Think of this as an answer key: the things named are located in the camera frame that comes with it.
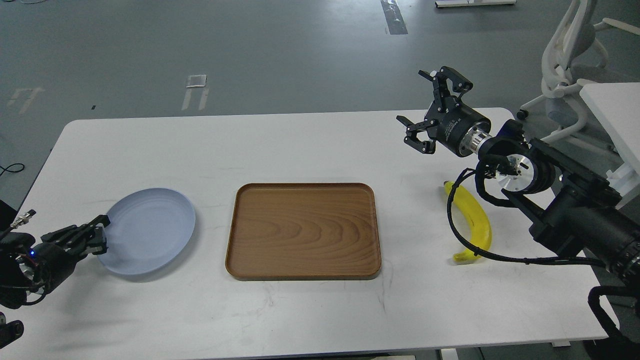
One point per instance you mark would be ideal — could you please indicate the brown wooden tray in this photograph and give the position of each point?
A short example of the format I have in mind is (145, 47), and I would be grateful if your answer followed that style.
(304, 232)

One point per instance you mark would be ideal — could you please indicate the white side table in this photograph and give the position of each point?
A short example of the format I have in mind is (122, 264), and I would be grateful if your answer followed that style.
(617, 108)

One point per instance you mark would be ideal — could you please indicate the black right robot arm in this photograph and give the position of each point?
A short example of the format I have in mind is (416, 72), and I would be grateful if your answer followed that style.
(573, 211)

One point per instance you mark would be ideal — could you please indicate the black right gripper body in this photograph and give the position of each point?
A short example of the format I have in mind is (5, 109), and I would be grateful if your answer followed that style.
(451, 128)

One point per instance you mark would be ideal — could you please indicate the white floor board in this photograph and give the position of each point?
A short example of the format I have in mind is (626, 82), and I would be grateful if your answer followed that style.
(442, 4)

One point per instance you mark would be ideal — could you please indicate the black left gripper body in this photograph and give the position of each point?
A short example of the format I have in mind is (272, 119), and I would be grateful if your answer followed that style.
(56, 264)

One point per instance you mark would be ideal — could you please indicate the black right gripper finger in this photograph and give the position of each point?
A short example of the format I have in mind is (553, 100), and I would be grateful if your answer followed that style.
(449, 85)
(411, 137)

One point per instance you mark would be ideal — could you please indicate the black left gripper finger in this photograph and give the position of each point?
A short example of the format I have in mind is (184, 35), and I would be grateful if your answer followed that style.
(63, 236)
(88, 241)

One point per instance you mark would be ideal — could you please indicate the light blue plate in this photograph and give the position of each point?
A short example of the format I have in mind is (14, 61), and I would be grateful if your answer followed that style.
(147, 230)

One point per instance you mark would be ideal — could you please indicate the white office chair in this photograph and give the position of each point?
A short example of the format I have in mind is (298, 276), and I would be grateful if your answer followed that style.
(572, 59)

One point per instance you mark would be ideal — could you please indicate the yellow banana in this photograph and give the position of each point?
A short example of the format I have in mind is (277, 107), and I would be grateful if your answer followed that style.
(477, 221)

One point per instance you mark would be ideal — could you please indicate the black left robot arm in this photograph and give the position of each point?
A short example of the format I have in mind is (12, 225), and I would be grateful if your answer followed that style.
(30, 270)

